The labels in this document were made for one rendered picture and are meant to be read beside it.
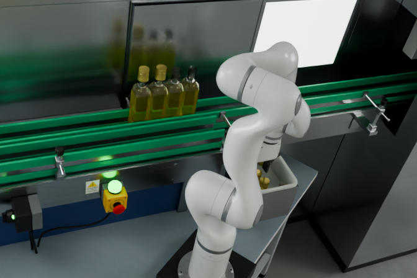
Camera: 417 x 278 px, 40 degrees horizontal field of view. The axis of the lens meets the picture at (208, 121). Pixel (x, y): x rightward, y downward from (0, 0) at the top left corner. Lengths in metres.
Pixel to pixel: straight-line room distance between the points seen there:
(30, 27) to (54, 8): 0.10
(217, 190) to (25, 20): 0.77
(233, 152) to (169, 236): 0.68
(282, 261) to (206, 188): 1.53
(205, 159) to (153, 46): 0.43
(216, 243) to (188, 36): 0.72
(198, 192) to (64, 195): 0.49
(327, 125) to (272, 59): 0.91
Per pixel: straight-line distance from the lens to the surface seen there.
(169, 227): 2.16
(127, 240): 2.11
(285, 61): 1.54
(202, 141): 1.99
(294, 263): 3.15
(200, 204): 1.68
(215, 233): 1.76
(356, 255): 3.05
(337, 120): 2.40
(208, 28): 2.03
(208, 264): 1.84
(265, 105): 1.44
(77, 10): 1.87
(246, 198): 1.61
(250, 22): 2.09
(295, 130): 1.86
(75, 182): 1.91
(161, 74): 1.88
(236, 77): 1.45
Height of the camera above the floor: 2.42
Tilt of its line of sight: 40 degrees down
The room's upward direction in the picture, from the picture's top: 13 degrees clockwise
